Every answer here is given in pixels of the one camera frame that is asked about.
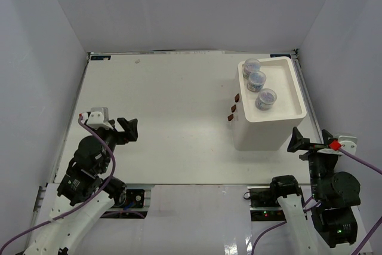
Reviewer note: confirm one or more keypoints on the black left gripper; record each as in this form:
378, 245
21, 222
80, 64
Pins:
131, 127

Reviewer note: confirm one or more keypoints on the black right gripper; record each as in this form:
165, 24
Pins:
298, 141

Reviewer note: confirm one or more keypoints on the paperclip jar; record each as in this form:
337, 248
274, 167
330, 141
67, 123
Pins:
265, 99
250, 66
256, 81

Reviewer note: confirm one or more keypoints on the brown top drawer handle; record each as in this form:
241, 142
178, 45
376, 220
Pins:
237, 97

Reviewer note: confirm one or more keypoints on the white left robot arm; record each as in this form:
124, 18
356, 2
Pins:
88, 188

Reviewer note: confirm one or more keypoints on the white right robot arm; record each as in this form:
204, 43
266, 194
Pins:
332, 227

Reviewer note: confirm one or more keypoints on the white drawer cabinet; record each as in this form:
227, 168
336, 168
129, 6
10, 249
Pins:
254, 129

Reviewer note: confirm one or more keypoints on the dark label sticker left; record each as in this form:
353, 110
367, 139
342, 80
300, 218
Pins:
100, 58

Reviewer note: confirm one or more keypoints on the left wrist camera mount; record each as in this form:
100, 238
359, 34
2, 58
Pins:
97, 117

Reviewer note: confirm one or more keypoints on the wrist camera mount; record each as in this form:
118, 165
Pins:
344, 141
97, 117

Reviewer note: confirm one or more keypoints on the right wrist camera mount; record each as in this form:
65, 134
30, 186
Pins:
344, 141

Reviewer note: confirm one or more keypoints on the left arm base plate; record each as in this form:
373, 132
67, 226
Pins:
131, 198

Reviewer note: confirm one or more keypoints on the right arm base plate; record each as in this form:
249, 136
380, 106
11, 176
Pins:
263, 206

